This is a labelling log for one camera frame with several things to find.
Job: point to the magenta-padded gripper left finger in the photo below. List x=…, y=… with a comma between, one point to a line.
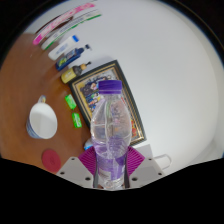
x=77, y=170

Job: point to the tall white green box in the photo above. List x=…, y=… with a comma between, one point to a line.
x=73, y=28

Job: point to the round red coaster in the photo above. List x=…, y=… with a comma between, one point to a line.
x=51, y=160

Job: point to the blue patterned white mug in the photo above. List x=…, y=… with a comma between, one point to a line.
x=41, y=120

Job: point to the framed group photo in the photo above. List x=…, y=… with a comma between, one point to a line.
x=85, y=86

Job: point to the tall pink box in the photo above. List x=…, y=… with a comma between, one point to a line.
x=60, y=21

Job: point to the clear purple-capped water bottle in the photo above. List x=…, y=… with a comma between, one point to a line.
x=111, y=133

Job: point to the dark blue pump bottle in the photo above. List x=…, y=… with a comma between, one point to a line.
x=70, y=57

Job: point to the white lotion bottle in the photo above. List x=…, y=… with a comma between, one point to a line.
x=61, y=48

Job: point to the amber pump bottle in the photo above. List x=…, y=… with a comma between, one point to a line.
x=70, y=75

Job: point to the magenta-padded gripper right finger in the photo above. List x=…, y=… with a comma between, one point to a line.
x=146, y=170

